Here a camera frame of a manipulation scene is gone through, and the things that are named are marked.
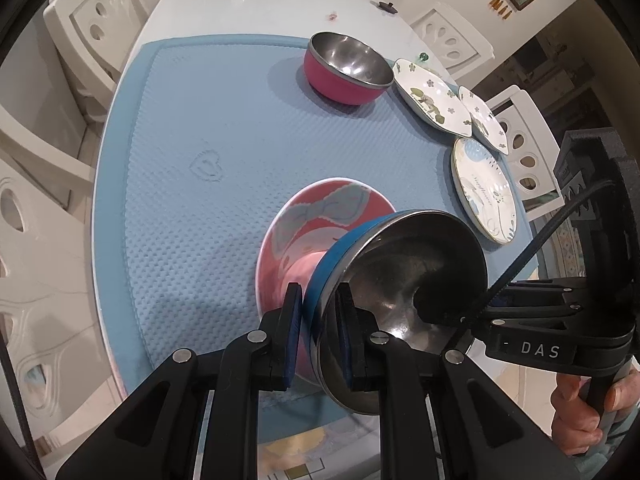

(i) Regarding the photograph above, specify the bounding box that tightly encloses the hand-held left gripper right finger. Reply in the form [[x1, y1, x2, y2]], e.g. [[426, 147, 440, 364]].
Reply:
[[336, 282, 581, 480]]

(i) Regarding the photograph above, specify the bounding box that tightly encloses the patterned sofa cover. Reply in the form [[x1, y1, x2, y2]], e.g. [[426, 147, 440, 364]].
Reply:
[[542, 217, 588, 281]]

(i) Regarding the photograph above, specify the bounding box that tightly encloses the round white plate blue print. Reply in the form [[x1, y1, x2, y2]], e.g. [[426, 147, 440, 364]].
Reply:
[[451, 137, 518, 246]]

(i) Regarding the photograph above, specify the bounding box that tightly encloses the small floral plate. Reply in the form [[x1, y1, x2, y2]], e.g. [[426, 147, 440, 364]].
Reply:
[[457, 85, 511, 157]]

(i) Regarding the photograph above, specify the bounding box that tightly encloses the white carved chair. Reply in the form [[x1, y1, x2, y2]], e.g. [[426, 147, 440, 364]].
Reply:
[[410, 2, 496, 81], [44, 0, 151, 126], [486, 85, 568, 221], [0, 105, 126, 456]]

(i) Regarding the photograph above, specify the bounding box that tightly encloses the floral plate with tree print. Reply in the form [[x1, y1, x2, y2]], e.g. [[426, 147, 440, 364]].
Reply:
[[392, 58, 473, 138]]

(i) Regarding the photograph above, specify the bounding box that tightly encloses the blue steel bowl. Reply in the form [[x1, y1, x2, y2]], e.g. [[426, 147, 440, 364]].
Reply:
[[300, 209, 488, 416]]

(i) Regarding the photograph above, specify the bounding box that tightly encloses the thin black cable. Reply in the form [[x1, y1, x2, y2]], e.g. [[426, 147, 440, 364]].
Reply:
[[0, 330, 40, 461]]

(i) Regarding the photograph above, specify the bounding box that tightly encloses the pink cartoon bowl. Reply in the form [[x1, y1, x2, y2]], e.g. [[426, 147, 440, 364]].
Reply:
[[255, 177, 398, 388]]

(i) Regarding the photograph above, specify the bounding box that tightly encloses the blue textured mat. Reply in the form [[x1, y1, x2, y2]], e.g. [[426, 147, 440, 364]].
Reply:
[[91, 34, 538, 443]]

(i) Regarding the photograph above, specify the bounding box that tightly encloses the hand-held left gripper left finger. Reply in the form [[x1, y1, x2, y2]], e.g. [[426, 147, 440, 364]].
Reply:
[[55, 282, 306, 480]]

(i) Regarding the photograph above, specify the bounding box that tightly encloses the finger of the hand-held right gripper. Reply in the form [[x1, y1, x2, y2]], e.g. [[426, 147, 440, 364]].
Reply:
[[487, 280, 588, 325]]

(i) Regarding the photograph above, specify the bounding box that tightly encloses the thick black cable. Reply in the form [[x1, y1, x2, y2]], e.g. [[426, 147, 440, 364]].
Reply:
[[460, 179, 616, 323]]

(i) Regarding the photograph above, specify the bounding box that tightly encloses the person's right hand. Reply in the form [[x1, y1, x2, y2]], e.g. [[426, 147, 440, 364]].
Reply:
[[550, 360, 640, 456]]

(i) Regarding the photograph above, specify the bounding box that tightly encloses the dark cabinet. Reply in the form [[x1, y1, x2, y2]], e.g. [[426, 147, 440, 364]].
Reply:
[[470, 25, 616, 133]]

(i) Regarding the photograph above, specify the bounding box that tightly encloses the pink steel bowl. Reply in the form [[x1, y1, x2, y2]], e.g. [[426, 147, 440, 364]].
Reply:
[[303, 31, 396, 107]]

